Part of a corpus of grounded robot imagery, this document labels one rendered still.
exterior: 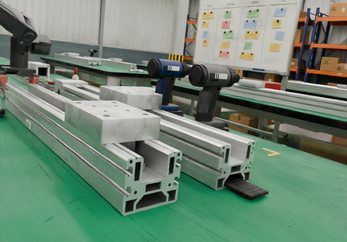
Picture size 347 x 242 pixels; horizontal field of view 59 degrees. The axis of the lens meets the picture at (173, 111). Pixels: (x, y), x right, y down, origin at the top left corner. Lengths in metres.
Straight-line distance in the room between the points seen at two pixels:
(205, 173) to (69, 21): 12.49
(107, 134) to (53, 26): 12.31
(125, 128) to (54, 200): 0.15
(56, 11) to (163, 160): 12.40
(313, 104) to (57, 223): 1.77
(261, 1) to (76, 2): 10.01
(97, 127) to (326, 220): 0.39
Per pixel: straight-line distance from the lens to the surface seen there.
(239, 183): 0.60
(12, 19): 1.10
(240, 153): 0.62
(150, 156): 0.51
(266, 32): 3.77
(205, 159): 0.58
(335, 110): 2.00
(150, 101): 0.82
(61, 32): 12.83
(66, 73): 6.13
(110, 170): 0.48
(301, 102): 2.06
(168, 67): 1.00
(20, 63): 1.19
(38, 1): 12.64
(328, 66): 10.78
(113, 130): 0.49
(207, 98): 0.82
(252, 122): 4.73
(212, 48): 4.26
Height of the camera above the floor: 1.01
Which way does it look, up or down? 10 degrees down
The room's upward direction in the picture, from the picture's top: 6 degrees clockwise
